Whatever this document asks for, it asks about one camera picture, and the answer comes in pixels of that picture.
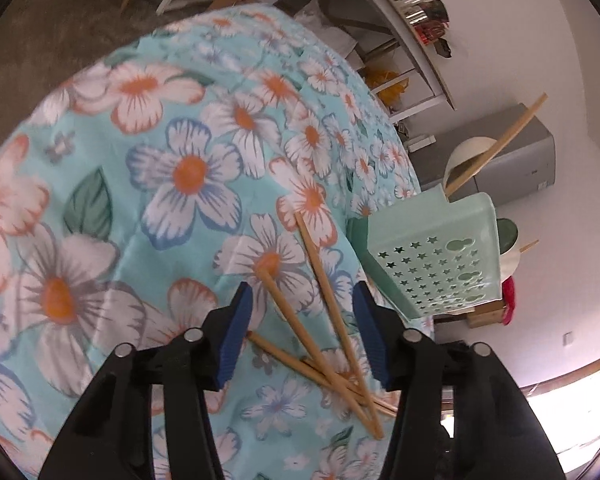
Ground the oil bottle with red label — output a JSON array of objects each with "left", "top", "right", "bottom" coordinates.
[{"left": 412, "top": 20, "right": 448, "bottom": 43}]

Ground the white bag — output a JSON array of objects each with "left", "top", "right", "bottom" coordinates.
[{"left": 295, "top": 0, "right": 361, "bottom": 61}]

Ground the grey refrigerator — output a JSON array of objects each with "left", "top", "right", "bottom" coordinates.
[{"left": 407, "top": 102, "right": 557, "bottom": 206}]

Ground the cardboard box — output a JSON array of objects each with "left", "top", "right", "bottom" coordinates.
[{"left": 432, "top": 300, "right": 511, "bottom": 330}]

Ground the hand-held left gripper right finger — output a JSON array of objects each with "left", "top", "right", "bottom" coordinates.
[{"left": 351, "top": 280, "right": 566, "bottom": 480}]

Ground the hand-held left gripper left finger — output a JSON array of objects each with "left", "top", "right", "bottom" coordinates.
[{"left": 37, "top": 282, "right": 255, "bottom": 480}]

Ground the white table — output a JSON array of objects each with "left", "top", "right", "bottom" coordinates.
[{"left": 157, "top": 0, "right": 458, "bottom": 111}]

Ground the green spoon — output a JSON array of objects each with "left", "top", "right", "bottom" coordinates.
[{"left": 495, "top": 217, "right": 521, "bottom": 256}]

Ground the red cloth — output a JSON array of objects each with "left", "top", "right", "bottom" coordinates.
[{"left": 500, "top": 275, "right": 518, "bottom": 328}]

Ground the yellow bag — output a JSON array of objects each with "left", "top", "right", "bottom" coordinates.
[{"left": 365, "top": 62, "right": 411, "bottom": 106}]

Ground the white spoon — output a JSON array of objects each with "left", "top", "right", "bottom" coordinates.
[{"left": 497, "top": 250, "right": 523, "bottom": 283}]

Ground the green utensil holder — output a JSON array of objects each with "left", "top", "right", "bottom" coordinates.
[{"left": 347, "top": 185, "right": 503, "bottom": 321}]

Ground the cream spoon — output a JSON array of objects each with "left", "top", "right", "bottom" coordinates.
[{"left": 442, "top": 136, "right": 501, "bottom": 196}]

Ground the floral blanket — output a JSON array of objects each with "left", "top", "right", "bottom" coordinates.
[{"left": 0, "top": 2, "right": 436, "bottom": 480}]

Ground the window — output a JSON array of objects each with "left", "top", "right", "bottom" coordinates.
[{"left": 522, "top": 350, "right": 600, "bottom": 476}]

